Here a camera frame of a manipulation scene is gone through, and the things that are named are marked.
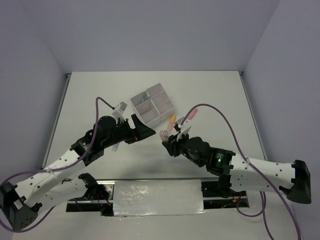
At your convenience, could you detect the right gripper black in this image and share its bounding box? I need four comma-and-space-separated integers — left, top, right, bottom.
161, 129, 204, 167

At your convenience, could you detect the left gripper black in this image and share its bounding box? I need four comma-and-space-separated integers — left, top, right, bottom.
102, 114, 156, 149

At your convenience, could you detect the pink mini stapler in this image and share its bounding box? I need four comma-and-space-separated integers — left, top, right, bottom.
159, 130, 169, 142

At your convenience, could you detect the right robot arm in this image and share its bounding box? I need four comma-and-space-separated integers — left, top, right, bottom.
162, 134, 312, 204

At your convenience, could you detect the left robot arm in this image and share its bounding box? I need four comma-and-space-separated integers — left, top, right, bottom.
0, 114, 156, 233

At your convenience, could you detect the left white divided container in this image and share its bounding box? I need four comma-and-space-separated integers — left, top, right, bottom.
130, 91, 160, 128

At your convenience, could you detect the white divided container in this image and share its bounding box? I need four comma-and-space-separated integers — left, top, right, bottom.
146, 83, 175, 122
130, 91, 160, 128

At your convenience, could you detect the pink orange highlighter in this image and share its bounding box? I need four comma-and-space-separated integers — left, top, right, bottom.
166, 115, 176, 135

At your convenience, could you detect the light blue pen case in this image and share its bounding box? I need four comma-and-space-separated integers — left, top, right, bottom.
112, 142, 120, 152

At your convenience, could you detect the pink eraser case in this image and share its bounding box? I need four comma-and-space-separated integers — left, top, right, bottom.
187, 108, 198, 120

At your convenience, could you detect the right white divided container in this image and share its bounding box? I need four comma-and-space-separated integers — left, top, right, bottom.
146, 83, 175, 122

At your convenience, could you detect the silver foil sheet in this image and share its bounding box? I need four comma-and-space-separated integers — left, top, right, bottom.
113, 179, 205, 217

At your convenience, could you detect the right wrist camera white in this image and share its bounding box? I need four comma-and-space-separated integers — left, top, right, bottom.
173, 117, 192, 142

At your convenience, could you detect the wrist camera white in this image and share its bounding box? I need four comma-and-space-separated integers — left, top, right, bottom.
112, 101, 128, 122
173, 117, 192, 142

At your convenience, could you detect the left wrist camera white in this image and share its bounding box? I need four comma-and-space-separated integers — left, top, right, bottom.
112, 101, 128, 122

